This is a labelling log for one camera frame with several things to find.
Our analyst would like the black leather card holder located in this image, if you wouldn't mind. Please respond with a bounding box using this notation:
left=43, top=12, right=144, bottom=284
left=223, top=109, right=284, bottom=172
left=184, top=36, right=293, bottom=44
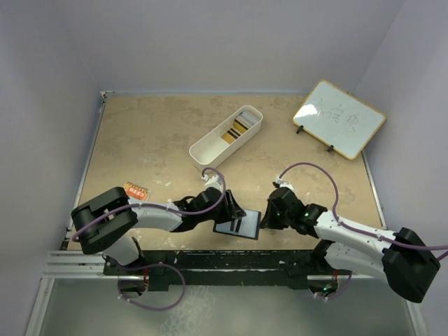
left=213, top=209, right=261, bottom=240

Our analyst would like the gold backed stripe card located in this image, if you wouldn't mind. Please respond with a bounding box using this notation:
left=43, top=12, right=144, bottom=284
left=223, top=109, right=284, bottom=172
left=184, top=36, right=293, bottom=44
left=221, top=128, right=242, bottom=144

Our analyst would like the white plastic card tray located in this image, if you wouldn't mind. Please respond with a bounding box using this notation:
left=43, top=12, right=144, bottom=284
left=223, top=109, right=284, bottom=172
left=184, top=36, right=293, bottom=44
left=188, top=105, right=263, bottom=171

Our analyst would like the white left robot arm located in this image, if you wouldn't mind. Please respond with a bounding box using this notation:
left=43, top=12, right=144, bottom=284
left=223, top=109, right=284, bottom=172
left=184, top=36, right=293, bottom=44
left=71, top=187, right=246, bottom=274

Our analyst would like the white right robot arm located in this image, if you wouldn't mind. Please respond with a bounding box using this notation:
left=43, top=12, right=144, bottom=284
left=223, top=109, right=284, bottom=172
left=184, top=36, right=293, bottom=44
left=260, top=187, right=440, bottom=303

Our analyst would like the stack of cards in tray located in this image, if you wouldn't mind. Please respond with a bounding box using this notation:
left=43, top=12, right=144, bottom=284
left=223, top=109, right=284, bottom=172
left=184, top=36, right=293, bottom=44
left=232, top=110, right=260, bottom=134

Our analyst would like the orange spiral notepad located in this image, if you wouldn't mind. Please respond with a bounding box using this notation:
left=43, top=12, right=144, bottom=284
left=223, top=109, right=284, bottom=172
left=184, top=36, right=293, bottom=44
left=123, top=182, right=151, bottom=202

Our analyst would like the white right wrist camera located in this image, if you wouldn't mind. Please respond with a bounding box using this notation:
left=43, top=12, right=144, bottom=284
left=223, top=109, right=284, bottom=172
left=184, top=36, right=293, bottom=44
left=272, top=176, right=294, bottom=191

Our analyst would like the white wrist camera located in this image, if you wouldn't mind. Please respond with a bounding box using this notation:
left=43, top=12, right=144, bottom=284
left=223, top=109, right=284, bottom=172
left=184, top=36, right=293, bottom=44
left=202, top=174, right=223, bottom=192
left=272, top=176, right=294, bottom=191

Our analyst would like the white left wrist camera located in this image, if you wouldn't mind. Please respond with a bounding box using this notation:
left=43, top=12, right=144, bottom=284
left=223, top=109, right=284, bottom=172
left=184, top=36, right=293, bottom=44
left=202, top=174, right=223, bottom=192

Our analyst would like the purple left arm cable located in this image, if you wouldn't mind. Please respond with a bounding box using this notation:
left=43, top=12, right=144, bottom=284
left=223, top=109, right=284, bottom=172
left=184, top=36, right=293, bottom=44
left=71, top=167, right=225, bottom=243

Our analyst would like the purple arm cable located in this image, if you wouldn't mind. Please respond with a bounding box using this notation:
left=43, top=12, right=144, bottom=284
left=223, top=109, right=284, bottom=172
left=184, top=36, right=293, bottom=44
left=71, top=167, right=225, bottom=243
left=278, top=161, right=448, bottom=262

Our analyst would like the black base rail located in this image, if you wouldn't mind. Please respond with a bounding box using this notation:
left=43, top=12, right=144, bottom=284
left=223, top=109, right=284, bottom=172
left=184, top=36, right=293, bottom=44
left=104, top=250, right=348, bottom=296

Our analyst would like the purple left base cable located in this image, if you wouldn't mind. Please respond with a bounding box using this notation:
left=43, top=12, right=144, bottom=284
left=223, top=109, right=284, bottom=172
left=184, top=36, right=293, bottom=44
left=117, top=262, right=188, bottom=311

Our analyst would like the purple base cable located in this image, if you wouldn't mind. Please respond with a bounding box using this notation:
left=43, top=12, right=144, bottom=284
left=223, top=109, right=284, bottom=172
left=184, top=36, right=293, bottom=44
left=117, top=262, right=188, bottom=311
left=313, top=271, right=354, bottom=302

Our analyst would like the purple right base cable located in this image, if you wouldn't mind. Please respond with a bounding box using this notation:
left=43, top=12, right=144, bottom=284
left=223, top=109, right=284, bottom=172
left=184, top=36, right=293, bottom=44
left=313, top=271, right=354, bottom=302

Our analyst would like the small whiteboard yellow frame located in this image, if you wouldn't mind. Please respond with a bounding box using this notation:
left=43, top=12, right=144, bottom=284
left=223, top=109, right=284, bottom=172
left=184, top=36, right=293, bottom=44
left=293, top=80, right=386, bottom=160

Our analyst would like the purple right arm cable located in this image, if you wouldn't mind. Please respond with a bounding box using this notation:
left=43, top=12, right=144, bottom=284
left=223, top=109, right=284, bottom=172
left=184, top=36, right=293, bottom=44
left=278, top=161, right=448, bottom=262

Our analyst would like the aluminium frame rail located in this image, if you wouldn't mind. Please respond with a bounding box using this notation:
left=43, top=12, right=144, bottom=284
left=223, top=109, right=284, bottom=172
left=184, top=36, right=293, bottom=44
left=24, top=250, right=106, bottom=336

